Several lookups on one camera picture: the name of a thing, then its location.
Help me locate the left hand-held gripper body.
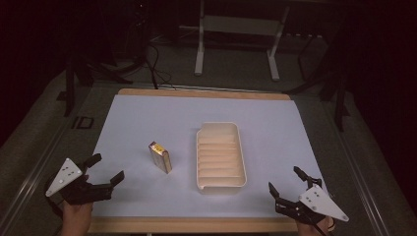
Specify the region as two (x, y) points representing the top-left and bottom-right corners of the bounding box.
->
(44, 157), (114, 207)

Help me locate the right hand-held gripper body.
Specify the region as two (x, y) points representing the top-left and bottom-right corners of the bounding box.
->
(274, 184), (350, 226)

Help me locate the small metallic box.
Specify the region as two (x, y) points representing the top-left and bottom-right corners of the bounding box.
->
(148, 141), (173, 175)

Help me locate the cream ribbed plastic tray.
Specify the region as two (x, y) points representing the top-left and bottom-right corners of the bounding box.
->
(195, 121), (248, 195)

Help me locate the person's right hand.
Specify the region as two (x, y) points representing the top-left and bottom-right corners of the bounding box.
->
(295, 214), (336, 236)

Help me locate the person's left hand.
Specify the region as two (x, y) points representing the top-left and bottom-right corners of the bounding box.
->
(60, 174), (94, 236)

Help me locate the white table mat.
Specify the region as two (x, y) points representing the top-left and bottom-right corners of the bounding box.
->
(90, 93), (326, 218)

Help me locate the black tripod stand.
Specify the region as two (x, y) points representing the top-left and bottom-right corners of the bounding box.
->
(56, 48), (134, 118)
(283, 33), (350, 132)

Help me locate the white metal stand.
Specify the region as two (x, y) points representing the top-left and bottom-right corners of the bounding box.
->
(178, 0), (291, 82)

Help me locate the black cable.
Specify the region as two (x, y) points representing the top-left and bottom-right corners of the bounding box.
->
(144, 42), (178, 90)

